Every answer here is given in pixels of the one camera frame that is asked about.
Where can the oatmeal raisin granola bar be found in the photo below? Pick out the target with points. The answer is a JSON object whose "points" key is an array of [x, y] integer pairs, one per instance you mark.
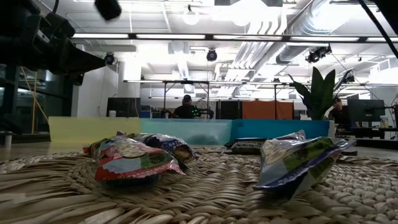
{"points": [[295, 165], [174, 146]]}

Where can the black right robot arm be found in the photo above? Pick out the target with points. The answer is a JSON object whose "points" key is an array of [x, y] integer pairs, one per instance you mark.
{"points": [[388, 9]]}

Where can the teal plastic bin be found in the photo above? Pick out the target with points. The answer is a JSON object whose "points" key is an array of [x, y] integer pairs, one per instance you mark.
{"points": [[186, 130]]}

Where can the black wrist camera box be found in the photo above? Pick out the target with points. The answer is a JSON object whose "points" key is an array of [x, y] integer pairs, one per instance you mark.
{"points": [[56, 26]]}

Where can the black partition panel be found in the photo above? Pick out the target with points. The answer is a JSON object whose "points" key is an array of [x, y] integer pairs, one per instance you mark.
{"points": [[230, 109]]}

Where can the blue plastic bin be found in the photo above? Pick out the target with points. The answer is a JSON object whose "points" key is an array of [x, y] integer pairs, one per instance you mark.
{"points": [[280, 128]]}

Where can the black background workbench frame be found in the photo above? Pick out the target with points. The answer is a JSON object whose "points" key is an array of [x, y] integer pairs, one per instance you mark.
{"points": [[186, 82]]}

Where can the black computer monitor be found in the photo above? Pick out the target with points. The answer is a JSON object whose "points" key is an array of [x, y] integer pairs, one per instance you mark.
{"points": [[124, 107], [365, 110]]}

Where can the yellow tripod stand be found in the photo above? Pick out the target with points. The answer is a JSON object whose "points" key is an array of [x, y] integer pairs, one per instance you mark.
{"points": [[34, 99]]}

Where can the black metal rig frame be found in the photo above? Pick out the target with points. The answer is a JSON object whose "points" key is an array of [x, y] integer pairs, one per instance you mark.
{"points": [[12, 93]]}

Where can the black ceiling spot lamp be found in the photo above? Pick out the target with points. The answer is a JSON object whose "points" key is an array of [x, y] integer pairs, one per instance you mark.
{"points": [[349, 78], [211, 55], [315, 56], [109, 58]]}

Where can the round woven straw placemat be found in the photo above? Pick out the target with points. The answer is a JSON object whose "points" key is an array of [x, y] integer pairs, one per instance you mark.
{"points": [[217, 193]]}

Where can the grey cylindrical post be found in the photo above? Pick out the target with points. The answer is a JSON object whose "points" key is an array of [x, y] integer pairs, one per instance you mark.
{"points": [[7, 140]]}

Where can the blue wrapper granola bar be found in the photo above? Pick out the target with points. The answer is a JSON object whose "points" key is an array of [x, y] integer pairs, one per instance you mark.
{"points": [[245, 146]]}

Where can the red chocolate chip granola bar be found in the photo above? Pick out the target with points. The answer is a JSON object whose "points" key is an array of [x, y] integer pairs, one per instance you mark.
{"points": [[130, 158]]}

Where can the orange partition panel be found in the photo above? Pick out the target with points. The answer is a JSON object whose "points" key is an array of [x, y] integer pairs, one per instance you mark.
{"points": [[267, 109]]}

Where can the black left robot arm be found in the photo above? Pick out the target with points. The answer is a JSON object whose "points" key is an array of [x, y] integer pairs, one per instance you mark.
{"points": [[15, 28]]}

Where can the green broad-leaf plant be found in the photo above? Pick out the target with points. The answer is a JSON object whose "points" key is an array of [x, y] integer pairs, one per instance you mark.
{"points": [[320, 93]]}

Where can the overhead light bar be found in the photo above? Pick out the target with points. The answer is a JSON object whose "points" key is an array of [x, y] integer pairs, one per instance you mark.
{"points": [[171, 36]]}

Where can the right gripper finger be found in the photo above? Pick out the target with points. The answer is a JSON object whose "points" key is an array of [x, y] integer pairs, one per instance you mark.
{"points": [[108, 8]]}

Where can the person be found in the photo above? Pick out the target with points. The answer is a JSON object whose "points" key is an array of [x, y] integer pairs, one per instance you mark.
{"points": [[186, 112], [340, 116]]}

